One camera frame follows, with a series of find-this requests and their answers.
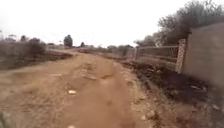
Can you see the low distant bushes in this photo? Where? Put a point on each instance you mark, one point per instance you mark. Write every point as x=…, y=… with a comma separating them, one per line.
x=116, y=49

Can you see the small distant tree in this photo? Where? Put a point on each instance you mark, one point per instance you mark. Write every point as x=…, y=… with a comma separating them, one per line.
x=82, y=44

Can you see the metal gate fence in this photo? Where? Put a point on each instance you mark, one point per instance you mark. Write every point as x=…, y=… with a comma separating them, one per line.
x=156, y=53

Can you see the dark distant tree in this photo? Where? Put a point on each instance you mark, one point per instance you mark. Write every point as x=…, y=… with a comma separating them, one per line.
x=68, y=41

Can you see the stone gate pillar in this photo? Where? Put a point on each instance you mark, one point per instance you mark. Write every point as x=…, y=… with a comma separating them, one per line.
x=180, y=55

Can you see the large leafy tree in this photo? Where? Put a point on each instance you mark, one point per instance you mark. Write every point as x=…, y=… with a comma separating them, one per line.
x=190, y=21

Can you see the dry bushes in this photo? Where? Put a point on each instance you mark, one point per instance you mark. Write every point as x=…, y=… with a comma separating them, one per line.
x=23, y=48

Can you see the grey concrete wall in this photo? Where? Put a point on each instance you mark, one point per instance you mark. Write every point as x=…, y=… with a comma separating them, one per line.
x=205, y=53

